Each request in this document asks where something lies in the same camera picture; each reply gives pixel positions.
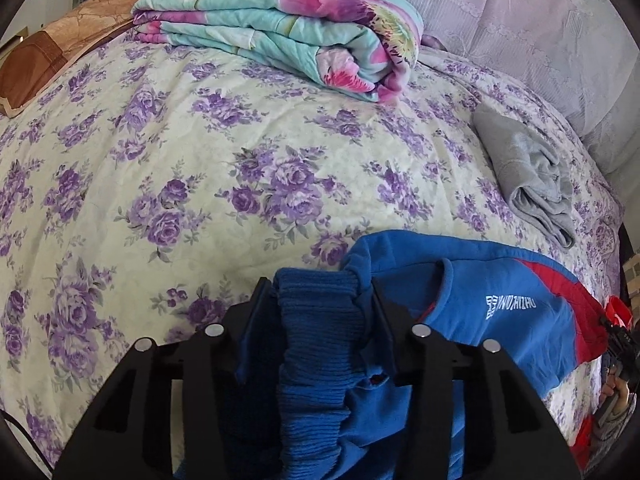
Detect blue track pants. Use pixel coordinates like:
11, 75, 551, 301
174, 228, 611, 480

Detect black cable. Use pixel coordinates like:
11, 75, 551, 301
0, 408, 56, 476

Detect brown satin pillow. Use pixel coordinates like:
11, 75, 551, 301
1, 0, 138, 117

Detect purple floral bedspread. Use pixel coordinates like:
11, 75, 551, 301
1, 35, 622, 463

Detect person's right hand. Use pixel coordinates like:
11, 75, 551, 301
600, 368, 630, 416

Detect folded teal floral quilt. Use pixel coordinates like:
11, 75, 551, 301
131, 0, 424, 103

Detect folded grey garment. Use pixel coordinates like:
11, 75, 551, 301
472, 104, 575, 250

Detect red and blue clothes pile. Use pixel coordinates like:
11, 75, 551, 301
570, 296, 634, 471

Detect lavender lace headboard cover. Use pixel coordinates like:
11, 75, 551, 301
299, 0, 640, 176

